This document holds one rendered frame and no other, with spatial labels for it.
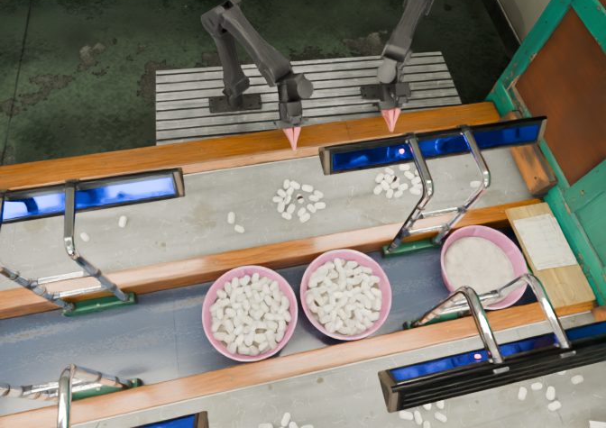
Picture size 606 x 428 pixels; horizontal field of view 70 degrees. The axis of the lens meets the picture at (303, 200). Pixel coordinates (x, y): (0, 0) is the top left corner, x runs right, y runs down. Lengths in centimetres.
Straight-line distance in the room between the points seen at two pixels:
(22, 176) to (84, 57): 152
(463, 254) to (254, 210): 68
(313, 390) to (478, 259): 65
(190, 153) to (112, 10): 192
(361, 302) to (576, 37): 98
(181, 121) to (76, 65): 139
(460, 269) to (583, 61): 69
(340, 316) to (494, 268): 52
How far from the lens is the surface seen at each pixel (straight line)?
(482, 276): 147
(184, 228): 140
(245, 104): 171
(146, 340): 139
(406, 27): 149
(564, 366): 112
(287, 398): 126
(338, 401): 127
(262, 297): 131
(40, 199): 115
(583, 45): 152
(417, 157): 111
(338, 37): 301
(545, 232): 158
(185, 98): 177
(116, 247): 143
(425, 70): 196
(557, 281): 154
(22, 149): 273
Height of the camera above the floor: 200
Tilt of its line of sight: 63 degrees down
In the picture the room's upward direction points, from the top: 8 degrees clockwise
